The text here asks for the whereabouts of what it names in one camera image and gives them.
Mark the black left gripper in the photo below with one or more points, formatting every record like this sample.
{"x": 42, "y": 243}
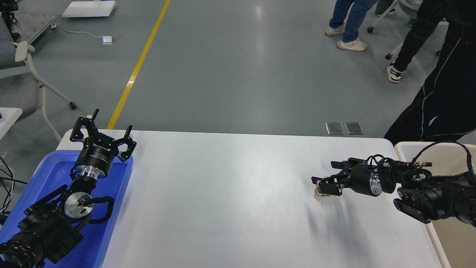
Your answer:
{"x": 99, "y": 151}

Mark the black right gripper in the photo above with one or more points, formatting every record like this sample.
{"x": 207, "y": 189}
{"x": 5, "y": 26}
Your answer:
{"x": 358, "y": 179}

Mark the brown paper ball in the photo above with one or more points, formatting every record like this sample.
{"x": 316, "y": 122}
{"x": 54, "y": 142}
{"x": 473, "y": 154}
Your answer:
{"x": 320, "y": 194}

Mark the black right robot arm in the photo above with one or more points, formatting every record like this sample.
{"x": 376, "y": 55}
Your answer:
{"x": 421, "y": 195}

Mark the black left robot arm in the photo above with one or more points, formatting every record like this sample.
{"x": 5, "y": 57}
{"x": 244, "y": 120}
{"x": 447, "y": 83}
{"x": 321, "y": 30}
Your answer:
{"x": 51, "y": 226}

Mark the metal floor plate left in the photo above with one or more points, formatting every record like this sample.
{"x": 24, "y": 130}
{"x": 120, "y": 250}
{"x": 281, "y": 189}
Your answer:
{"x": 334, "y": 128}

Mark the metal floor plate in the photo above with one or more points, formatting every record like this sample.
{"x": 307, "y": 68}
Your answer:
{"x": 334, "y": 128}
{"x": 353, "y": 128}

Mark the metal floor plate right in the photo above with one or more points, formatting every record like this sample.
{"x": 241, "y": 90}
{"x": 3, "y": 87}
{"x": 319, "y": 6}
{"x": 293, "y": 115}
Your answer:
{"x": 353, "y": 128}

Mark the white side table corner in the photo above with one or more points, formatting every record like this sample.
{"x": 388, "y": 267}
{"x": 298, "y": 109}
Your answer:
{"x": 8, "y": 118}

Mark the grey office chair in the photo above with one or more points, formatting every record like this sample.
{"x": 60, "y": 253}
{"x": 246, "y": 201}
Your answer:
{"x": 21, "y": 85}

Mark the person in black tracksuit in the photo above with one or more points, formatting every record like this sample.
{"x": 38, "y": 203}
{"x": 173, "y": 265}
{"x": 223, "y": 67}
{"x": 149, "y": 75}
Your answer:
{"x": 444, "y": 107}

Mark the beige plastic bin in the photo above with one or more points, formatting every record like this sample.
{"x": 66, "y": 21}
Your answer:
{"x": 455, "y": 241}

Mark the person in blue jeans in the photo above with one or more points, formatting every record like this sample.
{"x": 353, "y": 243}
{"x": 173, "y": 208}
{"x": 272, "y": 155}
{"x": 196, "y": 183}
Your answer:
{"x": 347, "y": 17}

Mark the white flat board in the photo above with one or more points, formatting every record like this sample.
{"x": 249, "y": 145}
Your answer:
{"x": 89, "y": 8}

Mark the white rolling chair base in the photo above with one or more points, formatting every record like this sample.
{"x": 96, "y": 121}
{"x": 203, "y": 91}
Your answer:
{"x": 409, "y": 8}

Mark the white power adapter with cable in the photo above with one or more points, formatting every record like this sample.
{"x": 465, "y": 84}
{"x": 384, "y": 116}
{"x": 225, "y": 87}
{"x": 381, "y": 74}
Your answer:
{"x": 105, "y": 39}

